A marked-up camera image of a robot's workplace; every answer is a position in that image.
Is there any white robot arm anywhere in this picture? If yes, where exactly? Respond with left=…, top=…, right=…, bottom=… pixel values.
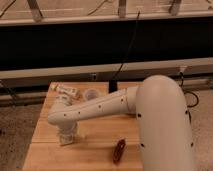
left=48, top=75, right=197, bottom=171

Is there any clear plastic cup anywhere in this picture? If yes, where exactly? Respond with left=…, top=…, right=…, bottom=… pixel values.
left=83, top=88, right=100, bottom=101

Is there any white wrapped packet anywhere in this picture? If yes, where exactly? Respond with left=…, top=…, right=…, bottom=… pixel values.
left=50, top=84, right=80, bottom=99

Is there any brown chocolate bar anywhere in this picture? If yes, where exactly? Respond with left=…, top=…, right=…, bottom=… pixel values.
left=113, top=139, right=126, bottom=164

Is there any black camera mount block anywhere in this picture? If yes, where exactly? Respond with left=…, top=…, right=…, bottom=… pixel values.
left=108, top=80, right=118, bottom=93

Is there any black floor cable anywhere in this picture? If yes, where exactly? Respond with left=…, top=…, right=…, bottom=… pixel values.
left=182, top=89, right=200, bottom=109

